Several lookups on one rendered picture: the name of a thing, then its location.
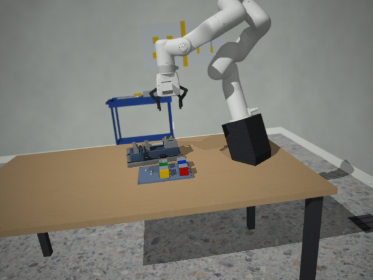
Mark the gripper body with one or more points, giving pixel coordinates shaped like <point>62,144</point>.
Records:
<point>168,76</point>

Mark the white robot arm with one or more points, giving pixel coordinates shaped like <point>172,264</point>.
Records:
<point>231,13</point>

